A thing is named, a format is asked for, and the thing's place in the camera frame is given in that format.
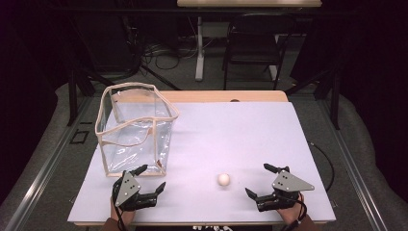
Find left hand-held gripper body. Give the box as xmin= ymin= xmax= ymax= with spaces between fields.
xmin=112 ymin=170 xmax=159 ymax=212

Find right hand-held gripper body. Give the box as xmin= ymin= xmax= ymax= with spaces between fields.
xmin=255 ymin=169 xmax=316 ymax=213

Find clear plastic bag beige trim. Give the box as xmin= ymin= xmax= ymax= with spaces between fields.
xmin=94 ymin=82 xmax=181 ymax=178

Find small white ball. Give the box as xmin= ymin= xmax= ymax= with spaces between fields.
xmin=217 ymin=172 xmax=231 ymax=187

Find person's left hand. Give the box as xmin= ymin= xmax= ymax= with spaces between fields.
xmin=110 ymin=198 xmax=137 ymax=226

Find person's right hand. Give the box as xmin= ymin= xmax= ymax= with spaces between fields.
xmin=276 ymin=193 xmax=306 ymax=226

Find person's patterned clothing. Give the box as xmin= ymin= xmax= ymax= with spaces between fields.
xmin=191 ymin=224 xmax=235 ymax=231

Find wooden table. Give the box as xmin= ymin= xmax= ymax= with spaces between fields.
xmin=72 ymin=90 xmax=335 ymax=227

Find black metal stand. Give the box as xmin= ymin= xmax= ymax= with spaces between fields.
xmin=284 ymin=67 xmax=342 ymax=131
xmin=65 ymin=13 xmax=97 ymax=127

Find black chair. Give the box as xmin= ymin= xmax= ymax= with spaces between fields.
xmin=221 ymin=13 xmax=297 ymax=91

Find wooden desk white legs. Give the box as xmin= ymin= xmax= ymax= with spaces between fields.
xmin=176 ymin=0 xmax=322 ymax=83

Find left hand-held gripper black cable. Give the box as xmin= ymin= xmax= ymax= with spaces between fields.
xmin=111 ymin=179 xmax=127 ymax=231

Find hand-held gripper black cable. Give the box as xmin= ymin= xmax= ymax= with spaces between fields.
xmin=111 ymin=179 xmax=127 ymax=231
xmin=281 ymin=192 xmax=308 ymax=231

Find right hand-held gripper black cable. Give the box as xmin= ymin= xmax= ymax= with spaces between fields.
xmin=281 ymin=192 xmax=308 ymax=231

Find black cable beside table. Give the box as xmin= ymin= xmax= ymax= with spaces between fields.
xmin=307 ymin=141 xmax=337 ymax=193

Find metal floor rail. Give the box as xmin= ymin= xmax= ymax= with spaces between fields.
xmin=320 ymin=99 xmax=390 ymax=231
xmin=0 ymin=95 xmax=94 ymax=231

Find black floor socket frame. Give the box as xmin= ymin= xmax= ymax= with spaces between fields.
xmin=69 ymin=128 xmax=90 ymax=145

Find bundle of floor cables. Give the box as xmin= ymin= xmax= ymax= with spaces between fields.
xmin=140 ymin=37 xmax=200 ymax=72

